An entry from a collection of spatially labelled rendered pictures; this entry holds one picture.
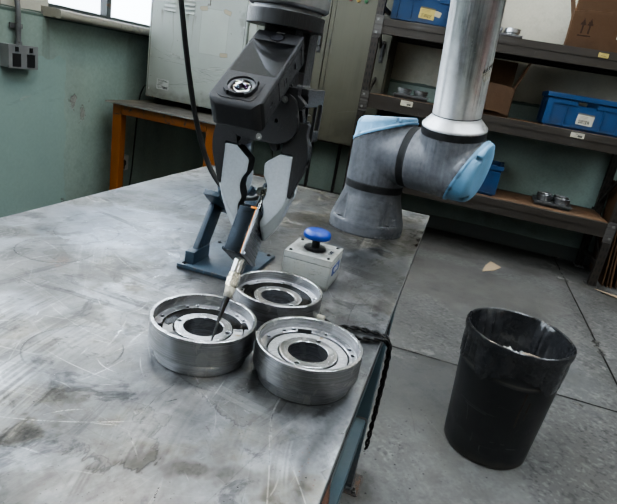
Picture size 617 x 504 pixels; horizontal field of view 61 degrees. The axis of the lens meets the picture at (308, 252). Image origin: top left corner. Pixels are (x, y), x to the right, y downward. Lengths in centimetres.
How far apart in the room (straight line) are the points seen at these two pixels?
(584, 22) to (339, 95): 174
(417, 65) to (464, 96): 359
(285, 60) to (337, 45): 394
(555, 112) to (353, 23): 161
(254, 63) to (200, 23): 244
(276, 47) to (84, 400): 34
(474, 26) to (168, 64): 222
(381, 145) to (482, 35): 25
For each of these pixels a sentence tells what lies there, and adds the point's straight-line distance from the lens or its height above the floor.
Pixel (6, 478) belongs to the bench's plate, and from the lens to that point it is 43.
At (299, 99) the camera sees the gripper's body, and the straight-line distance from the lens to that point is 49.
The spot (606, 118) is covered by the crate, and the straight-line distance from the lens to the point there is 410.
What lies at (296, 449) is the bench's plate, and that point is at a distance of 45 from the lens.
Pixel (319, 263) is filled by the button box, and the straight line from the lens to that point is 73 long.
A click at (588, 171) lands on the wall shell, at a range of 461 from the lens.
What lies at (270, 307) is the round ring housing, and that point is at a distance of 58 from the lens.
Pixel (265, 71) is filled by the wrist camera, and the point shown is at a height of 108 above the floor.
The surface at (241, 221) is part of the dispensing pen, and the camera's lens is 51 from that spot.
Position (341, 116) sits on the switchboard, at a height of 78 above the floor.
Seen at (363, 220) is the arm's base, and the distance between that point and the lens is 103.
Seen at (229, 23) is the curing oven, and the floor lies 123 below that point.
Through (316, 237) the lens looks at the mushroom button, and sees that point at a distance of 74.
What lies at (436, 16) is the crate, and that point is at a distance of 406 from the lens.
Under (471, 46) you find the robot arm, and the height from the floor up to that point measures 116.
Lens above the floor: 109
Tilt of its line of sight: 19 degrees down
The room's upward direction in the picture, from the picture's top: 10 degrees clockwise
